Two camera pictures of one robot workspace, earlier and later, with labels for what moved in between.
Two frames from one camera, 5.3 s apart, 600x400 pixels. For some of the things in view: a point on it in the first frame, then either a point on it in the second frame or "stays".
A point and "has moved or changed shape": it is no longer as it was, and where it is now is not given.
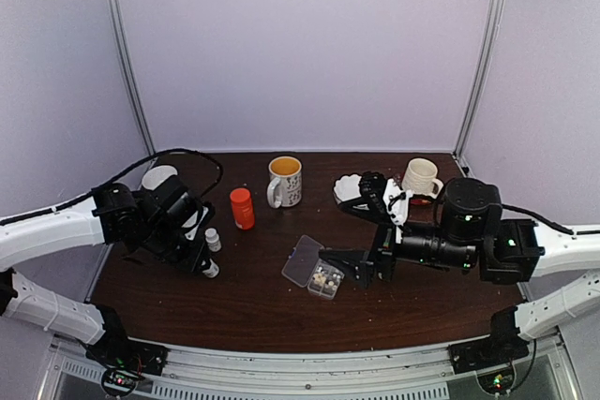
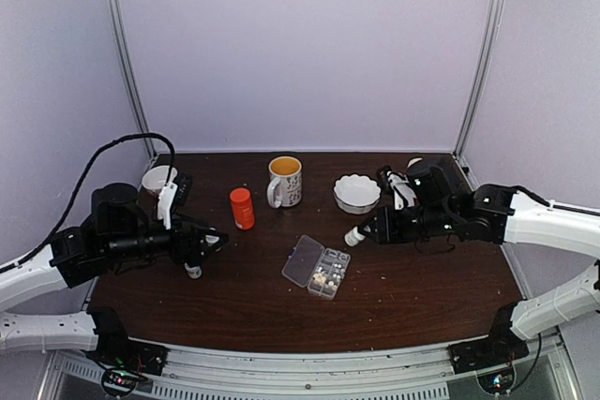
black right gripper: (382, 251) -> (387, 232)
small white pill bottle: (213, 271) has moved or changed shape
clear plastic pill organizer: (306, 269) stays
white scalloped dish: (347, 188) stays
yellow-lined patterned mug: (284, 188) stays
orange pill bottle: (243, 208) stays
